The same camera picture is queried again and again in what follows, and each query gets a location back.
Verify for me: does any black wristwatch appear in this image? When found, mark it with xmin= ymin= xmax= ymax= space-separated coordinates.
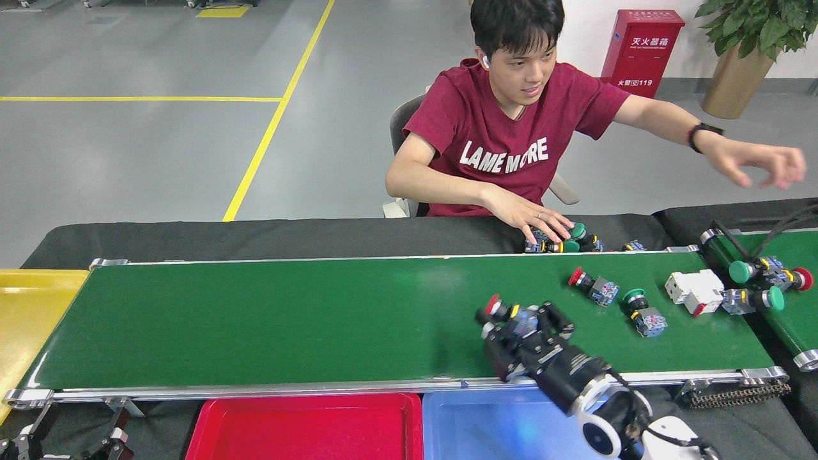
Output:
xmin=688 ymin=123 xmax=725 ymax=154

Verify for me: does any red plastic tray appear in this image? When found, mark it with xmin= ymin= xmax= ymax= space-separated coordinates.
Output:
xmin=185 ymin=392 xmax=424 ymax=460

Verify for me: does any black metal guide frame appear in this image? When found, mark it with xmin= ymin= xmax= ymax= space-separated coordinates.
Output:
xmin=709 ymin=220 xmax=755 ymax=259

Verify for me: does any green conveyor belt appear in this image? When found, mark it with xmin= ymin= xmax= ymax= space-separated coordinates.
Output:
xmin=2 ymin=245 xmax=791 ymax=419
xmin=698 ymin=227 xmax=818 ymax=372

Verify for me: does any grey office chair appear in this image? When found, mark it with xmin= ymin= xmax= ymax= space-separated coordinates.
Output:
xmin=382 ymin=94 xmax=581 ymax=219

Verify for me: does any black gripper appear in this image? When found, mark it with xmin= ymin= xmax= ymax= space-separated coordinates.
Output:
xmin=481 ymin=300 xmax=621 ymax=414

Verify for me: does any black cable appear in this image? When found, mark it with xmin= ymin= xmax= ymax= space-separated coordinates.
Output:
xmin=748 ymin=203 xmax=818 ymax=259

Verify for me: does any green leafy plant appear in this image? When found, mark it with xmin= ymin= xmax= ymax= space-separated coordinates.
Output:
xmin=695 ymin=0 xmax=818 ymax=61

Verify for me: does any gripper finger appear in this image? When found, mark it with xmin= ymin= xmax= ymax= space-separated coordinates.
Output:
xmin=0 ymin=402 xmax=59 ymax=460
xmin=82 ymin=408 xmax=136 ymax=460

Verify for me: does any blue plastic tray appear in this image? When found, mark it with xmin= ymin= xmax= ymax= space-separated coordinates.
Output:
xmin=422 ymin=387 xmax=614 ymax=460

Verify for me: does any person's left hand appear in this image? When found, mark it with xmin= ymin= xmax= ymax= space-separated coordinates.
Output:
xmin=709 ymin=139 xmax=808 ymax=191

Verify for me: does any person's right hand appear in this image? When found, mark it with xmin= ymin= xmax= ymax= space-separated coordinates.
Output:
xmin=491 ymin=184 xmax=576 ymax=245

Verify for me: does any gold plant pot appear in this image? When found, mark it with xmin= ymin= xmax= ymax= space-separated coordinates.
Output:
xmin=701 ymin=42 xmax=775 ymax=120

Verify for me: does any person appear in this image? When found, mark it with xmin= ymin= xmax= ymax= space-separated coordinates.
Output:
xmin=385 ymin=0 xmax=808 ymax=245

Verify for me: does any black drive chain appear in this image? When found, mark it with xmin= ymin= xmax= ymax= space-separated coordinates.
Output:
xmin=676 ymin=377 xmax=793 ymax=411

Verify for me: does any yellow plastic tray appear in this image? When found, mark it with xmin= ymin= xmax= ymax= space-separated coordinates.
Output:
xmin=0 ymin=268 xmax=90 ymax=426

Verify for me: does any white circuit breaker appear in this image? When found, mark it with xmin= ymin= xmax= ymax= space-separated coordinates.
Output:
xmin=664 ymin=269 xmax=726 ymax=318

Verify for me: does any red fire extinguisher box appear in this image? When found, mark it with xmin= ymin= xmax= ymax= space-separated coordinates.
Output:
xmin=599 ymin=9 xmax=686 ymax=100

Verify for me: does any black table cloth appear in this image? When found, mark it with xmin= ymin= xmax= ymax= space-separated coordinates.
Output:
xmin=0 ymin=213 xmax=818 ymax=460
xmin=652 ymin=198 xmax=818 ymax=441

